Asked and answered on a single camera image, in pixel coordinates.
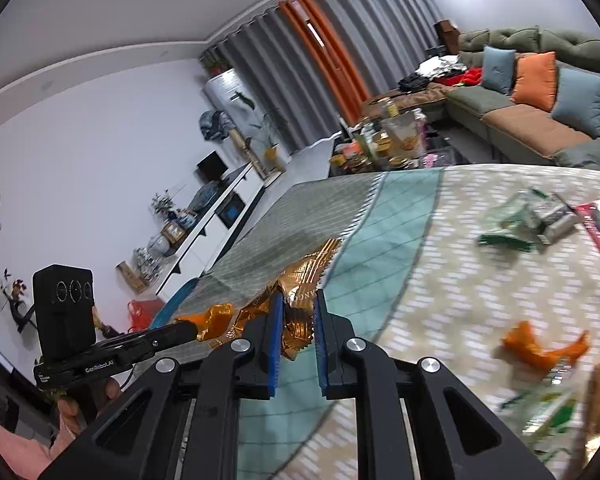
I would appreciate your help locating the grey curtain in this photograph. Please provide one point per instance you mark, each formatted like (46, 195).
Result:
(380, 15)
(280, 70)

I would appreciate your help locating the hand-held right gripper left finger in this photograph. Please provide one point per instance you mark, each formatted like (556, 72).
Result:
(275, 340)

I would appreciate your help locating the grey snack packet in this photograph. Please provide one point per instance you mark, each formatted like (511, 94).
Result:
(555, 220)

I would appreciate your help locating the wooden coat stand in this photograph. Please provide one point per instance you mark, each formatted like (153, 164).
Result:
(247, 152)

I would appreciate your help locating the blue vase with flowers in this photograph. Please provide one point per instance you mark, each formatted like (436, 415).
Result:
(167, 205)

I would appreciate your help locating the black glass coffee table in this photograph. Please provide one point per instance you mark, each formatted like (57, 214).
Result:
(440, 145)

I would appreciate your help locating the orange cushion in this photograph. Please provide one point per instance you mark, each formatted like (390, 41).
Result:
(532, 82)

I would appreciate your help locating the green clear snack wrapper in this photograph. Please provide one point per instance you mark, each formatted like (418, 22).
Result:
(510, 220)

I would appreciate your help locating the white standing air conditioner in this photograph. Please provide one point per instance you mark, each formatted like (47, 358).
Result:
(224, 95)

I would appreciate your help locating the red clothing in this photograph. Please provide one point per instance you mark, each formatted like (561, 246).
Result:
(467, 77)

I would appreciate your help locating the large blue cushion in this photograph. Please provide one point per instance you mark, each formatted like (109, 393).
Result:
(580, 102)

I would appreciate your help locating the blue grey hanging clothing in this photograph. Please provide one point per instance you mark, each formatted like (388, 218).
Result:
(215, 125)

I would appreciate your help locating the gold snack wrapper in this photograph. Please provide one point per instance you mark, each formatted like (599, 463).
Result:
(300, 280)

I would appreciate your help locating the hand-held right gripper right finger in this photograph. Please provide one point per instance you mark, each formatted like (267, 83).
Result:
(321, 345)

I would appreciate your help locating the gold picture frame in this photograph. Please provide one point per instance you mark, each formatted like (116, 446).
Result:
(173, 232)

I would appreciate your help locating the white tv cabinet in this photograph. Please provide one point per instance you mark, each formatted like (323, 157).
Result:
(214, 225)

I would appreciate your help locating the orange curtain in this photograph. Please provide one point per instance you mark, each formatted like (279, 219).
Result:
(330, 50)

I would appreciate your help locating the blue patterned tray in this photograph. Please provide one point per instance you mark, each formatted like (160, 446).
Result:
(204, 197)

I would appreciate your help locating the person's left hand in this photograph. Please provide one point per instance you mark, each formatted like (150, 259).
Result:
(79, 425)

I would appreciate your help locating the small blue cushion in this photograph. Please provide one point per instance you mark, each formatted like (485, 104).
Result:
(497, 70)

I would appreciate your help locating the blue plastic bin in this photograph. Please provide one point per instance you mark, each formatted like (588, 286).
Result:
(172, 305)

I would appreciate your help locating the blue white porcelain jar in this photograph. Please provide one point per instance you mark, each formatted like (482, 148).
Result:
(184, 221)

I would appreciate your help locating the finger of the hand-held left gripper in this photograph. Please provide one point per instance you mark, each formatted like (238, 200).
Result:
(154, 340)

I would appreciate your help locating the black monitor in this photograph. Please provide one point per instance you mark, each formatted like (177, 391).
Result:
(210, 167)

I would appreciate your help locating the yellow printed box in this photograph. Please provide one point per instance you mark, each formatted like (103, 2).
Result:
(132, 277)

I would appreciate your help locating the leafy plant in yellow pot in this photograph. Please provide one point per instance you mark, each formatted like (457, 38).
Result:
(275, 155)

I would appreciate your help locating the red plastic bag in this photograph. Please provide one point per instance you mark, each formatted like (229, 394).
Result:
(144, 315)

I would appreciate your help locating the white lidded jar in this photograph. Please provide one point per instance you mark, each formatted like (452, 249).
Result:
(158, 247)

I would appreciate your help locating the green white snack wrapper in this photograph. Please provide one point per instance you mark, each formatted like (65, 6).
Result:
(545, 415)

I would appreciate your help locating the pile of clothes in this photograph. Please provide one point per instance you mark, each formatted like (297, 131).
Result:
(430, 72)

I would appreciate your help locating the black wall figurine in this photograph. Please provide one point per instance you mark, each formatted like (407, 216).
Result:
(19, 310)

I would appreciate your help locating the brown cardboard boxes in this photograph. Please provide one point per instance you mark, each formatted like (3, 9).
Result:
(447, 35)

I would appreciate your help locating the green and brown sofa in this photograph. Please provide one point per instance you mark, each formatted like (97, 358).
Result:
(510, 130)

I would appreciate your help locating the small potted plant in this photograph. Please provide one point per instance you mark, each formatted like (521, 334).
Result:
(214, 60)

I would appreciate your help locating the clear bag of yellow snacks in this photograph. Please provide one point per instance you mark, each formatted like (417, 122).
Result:
(402, 132)

